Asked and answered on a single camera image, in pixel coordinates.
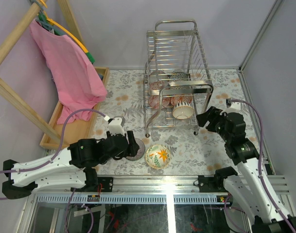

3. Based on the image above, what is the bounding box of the aluminium rail frame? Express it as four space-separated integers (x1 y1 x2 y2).
18 175 296 233

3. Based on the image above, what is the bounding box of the aluminium corner post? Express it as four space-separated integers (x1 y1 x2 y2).
238 0 284 72

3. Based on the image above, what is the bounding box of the purple striped bowl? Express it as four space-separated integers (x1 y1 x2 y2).
126 138 145 161

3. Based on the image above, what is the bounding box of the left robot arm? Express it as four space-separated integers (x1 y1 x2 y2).
2 131 140 200

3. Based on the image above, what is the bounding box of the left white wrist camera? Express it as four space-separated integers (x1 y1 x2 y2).
104 116 125 135

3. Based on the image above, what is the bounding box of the brown patterned bowl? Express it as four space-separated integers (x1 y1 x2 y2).
170 85 193 90

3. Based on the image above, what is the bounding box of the green plastic hanger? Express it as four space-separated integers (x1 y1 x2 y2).
36 13 95 64

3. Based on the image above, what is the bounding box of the orange flower patterned bowl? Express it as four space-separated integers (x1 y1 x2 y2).
144 144 172 169

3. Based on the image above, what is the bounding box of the pink cloth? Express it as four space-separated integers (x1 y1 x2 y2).
30 21 107 124

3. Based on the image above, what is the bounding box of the blue patterned bowl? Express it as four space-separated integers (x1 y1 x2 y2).
169 71 190 82

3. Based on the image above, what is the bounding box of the cream bowl orange rim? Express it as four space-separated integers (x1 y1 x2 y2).
172 102 194 120

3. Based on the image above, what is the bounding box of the stainless steel dish rack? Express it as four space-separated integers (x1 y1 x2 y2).
143 19 214 137

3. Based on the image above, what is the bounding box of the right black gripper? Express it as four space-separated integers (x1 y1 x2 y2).
195 106 230 143

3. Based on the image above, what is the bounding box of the wooden clothes rack frame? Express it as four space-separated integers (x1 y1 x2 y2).
0 0 84 146

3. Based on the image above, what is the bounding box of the yellow plastic hanger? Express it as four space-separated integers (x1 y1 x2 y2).
31 0 88 54

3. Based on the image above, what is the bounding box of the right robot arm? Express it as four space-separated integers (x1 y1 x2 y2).
196 107 296 233

